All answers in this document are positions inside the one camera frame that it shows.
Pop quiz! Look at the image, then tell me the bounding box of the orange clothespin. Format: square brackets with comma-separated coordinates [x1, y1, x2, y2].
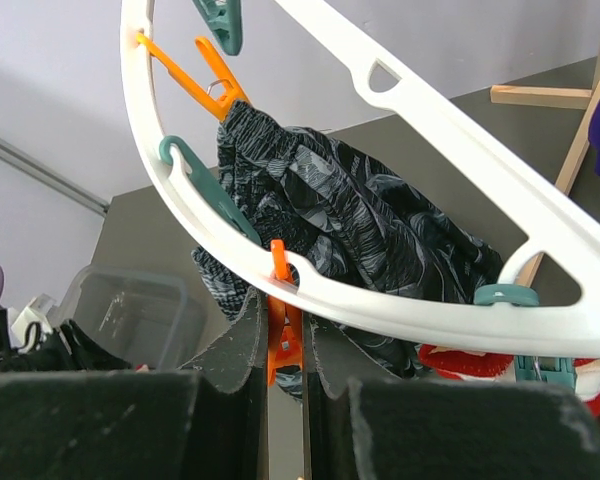
[134, 32, 254, 121]
[267, 239, 303, 386]

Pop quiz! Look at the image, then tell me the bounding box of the red snowflake sock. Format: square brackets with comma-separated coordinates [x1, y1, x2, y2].
[418, 345, 600, 416]

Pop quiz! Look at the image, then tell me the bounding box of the wooden hanger stand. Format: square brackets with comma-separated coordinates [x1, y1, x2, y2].
[489, 0, 600, 289]

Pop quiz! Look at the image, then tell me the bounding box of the clear plastic bin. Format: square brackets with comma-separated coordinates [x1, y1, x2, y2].
[50, 265, 206, 370]

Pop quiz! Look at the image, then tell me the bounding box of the dark patterned sock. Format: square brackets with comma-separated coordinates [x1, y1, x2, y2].
[190, 99, 505, 396]

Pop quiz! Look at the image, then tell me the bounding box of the teal clothespin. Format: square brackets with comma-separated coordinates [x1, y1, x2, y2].
[159, 135, 262, 246]
[193, 0, 243, 56]
[473, 282, 579, 394]

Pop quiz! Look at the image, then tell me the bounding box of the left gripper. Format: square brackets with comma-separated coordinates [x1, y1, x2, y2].
[0, 305, 130, 373]

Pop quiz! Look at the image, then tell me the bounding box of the white round sock hanger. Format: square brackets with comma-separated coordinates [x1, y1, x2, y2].
[120, 1, 600, 359]

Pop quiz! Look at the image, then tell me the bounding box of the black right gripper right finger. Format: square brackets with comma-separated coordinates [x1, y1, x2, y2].
[303, 315, 600, 479]

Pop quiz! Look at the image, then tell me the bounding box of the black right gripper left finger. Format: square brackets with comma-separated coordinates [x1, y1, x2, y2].
[0, 289, 268, 479]

